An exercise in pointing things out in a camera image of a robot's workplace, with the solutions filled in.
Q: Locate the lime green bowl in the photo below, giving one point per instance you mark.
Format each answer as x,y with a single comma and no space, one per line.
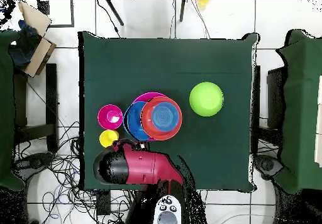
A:
206,99

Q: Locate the black equipment box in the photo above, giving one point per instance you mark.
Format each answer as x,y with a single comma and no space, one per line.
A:
275,95

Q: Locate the dark rectangular frame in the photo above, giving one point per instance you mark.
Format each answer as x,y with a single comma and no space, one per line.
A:
72,15

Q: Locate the black tripod leg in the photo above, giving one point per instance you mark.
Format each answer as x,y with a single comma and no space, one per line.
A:
115,12
182,10

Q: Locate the cardboard box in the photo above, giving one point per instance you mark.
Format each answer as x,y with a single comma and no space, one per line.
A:
37,58

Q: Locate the blue fabric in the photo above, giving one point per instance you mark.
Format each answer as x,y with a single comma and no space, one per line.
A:
24,47

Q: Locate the black chair frame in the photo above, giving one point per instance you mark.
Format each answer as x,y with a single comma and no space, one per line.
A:
51,103

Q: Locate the grey pedestal foot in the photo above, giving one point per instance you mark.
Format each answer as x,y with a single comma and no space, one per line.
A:
268,164
35,161

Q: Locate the small magenta bowl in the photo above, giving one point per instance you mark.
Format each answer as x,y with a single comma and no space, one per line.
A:
105,118

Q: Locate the yellow cup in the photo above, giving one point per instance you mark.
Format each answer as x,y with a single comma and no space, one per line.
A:
107,137

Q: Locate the dark green table cloth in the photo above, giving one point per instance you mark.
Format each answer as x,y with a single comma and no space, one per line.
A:
163,65

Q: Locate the green cloth side table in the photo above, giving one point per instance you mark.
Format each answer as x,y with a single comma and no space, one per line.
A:
299,108
5,108

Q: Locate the small translucent blue bowl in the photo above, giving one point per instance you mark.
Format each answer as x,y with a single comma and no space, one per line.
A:
164,117

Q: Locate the black floor box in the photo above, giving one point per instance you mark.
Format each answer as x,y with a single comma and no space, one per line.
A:
103,202

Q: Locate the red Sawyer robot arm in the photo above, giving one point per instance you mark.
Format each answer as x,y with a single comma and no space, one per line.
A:
146,168

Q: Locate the large blue bowl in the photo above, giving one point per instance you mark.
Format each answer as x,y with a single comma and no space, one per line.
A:
134,123

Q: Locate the large pink bowl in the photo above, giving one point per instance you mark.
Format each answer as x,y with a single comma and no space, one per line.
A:
146,97

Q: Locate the orange bowl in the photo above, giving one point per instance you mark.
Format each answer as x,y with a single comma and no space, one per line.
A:
161,135

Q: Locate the yellow floor object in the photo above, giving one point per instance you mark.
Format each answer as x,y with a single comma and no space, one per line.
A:
202,3

